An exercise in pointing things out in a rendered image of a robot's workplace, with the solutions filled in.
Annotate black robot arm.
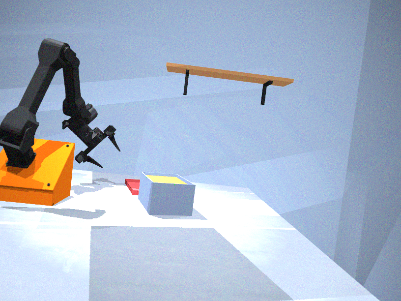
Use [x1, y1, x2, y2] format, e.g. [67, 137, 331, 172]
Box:
[0, 38, 103, 168]

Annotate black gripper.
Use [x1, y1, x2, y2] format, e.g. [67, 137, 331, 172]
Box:
[75, 125, 120, 168]

